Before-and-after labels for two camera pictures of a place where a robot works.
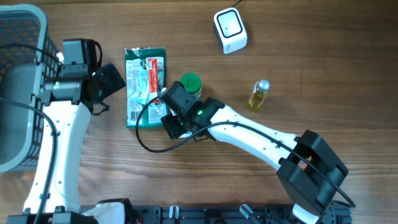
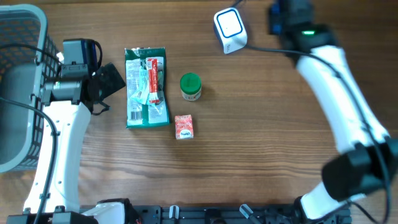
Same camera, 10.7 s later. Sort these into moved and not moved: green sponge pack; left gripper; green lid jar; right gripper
Moved: right gripper
Not moved: green sponge pack; left gripper; green lid jar
